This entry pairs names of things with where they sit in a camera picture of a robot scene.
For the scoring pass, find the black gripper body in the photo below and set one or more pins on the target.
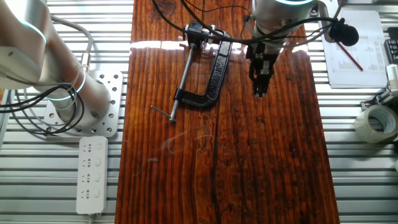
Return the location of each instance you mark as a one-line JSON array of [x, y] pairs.
[[262, 59]]

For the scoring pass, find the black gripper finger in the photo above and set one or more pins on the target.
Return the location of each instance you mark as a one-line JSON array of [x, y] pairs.
[[272, 77], [261, 85]]

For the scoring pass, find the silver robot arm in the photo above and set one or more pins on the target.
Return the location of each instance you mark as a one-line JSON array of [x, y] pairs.
[[31, 46]]

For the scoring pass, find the black pencil sharpener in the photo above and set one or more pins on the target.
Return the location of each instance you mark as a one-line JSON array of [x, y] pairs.
[[196, 31]]

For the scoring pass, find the black C-clamp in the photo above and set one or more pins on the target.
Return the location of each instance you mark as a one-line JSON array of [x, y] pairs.
[[217, 77]]

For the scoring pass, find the brown wooden board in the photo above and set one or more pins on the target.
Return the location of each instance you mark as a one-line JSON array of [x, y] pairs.
[[248, 155]]

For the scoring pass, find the red pen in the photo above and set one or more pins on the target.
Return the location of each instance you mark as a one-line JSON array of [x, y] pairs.
[[349, 56]]

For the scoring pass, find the printed paper sheets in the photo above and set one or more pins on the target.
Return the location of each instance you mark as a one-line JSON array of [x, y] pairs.
[[367, 71]]

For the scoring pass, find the black keyboard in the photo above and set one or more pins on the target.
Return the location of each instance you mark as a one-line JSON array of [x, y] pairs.
[[392, 49]]

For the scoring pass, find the white power strip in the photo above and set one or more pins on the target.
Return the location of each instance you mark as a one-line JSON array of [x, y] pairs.
[[91, 174]]

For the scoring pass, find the wrist camera on silver bracket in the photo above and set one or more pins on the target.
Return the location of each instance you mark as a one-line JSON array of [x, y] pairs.
[[345, 35]]

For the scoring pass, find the silver metal bracket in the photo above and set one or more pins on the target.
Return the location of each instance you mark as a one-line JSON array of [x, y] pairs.
[[377, 99]]

